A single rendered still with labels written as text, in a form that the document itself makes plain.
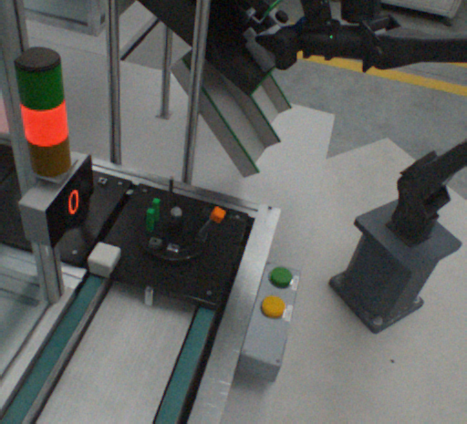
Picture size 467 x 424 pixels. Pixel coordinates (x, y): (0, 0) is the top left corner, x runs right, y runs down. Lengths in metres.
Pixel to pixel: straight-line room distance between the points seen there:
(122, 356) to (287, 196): 0.59
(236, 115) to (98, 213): 0.37
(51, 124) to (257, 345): 0.49
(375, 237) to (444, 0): 4.11
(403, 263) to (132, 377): 0.49
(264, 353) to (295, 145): 0.73
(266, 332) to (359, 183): 0.62
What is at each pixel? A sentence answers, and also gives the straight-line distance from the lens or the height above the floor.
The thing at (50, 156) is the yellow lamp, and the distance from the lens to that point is 0.67.
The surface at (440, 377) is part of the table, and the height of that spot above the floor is 0.86.
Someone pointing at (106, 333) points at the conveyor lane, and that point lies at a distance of 0.94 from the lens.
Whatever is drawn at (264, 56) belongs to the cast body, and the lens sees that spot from 1.00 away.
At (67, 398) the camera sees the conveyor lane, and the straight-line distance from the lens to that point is 0.89.
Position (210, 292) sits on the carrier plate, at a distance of 0.93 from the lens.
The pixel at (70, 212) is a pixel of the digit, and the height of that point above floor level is 1.19.
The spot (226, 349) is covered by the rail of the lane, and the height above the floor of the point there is 0.95.
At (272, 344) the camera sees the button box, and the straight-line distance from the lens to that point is 0.90.
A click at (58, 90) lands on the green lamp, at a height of 1.38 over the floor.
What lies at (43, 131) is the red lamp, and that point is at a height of 1.33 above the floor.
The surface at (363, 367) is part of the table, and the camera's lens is 1.05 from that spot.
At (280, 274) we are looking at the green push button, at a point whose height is 0.97.
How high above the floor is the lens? 1.72
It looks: 42 degrees down
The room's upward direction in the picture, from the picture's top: 10 degrees clockwise
